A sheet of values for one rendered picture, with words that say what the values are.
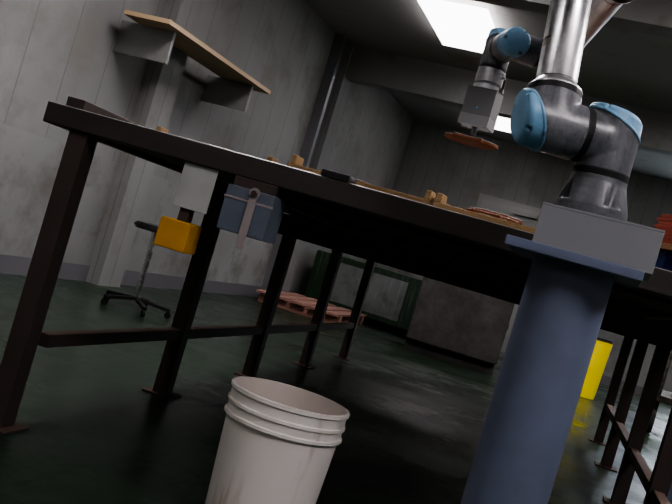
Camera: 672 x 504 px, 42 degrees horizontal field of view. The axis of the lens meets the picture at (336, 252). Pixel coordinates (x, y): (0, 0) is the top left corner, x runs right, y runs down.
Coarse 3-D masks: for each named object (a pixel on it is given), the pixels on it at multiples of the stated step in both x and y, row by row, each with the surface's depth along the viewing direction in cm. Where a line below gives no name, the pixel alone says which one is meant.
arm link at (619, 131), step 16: (592, 112) 177; (608, 112) 177; (624, 112) 177; (592, 128) 176; (608, 128) 176; (624, 128) 177; (640, 128) 179; (592, 144) 176; (608, 144) 176; (624, 144) 177; (576, 160) 180; (592, 160) 178; (608, 160) 177; (624, 160) 177
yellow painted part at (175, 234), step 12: (180, 216) 233; (192, 216) 235; (168, 228) 230; (180, 228) 229; (192, 228) 230; (156, 240) 231; (168, 240) 230; (180, 240) 229; (192, 240) 232; (180, 252) 229; (192, 252) 234
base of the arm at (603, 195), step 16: (576, 176) 180; (592, 176) 177; (608, 176) 177; (624, 176) 178; (560, 192) 182; (576, 192) 178; (592, 192) 176; (608, 192) 176; (624, 192) 179; (576, 208) 176; (592, 208) 175; (608, 208) 175; (624, 208) 178
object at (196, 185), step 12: (192, 168) 233; (204, 168) 232; (180, 180) 233; (192, 180) 232; (204, 180) 231; (180, 192) 233; (192, 192) 232; (204, 192) 231; (180, 204) 233; (192, 204) 232; (204, 204) 231
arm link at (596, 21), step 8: (592, 0) 203; (600, 0) 200; (608, 0) 199; (616, 0) 197; (624, 0) 197; (592, 8) 204; (600, 8) 202; (608, 8) 201; (616, 8) 201; (592, 16) 205; (600, 16) 204; (608, 16) 204; (592, 24) 207; (600, 24) 207; (592, 32) 210; (536, 64) 226
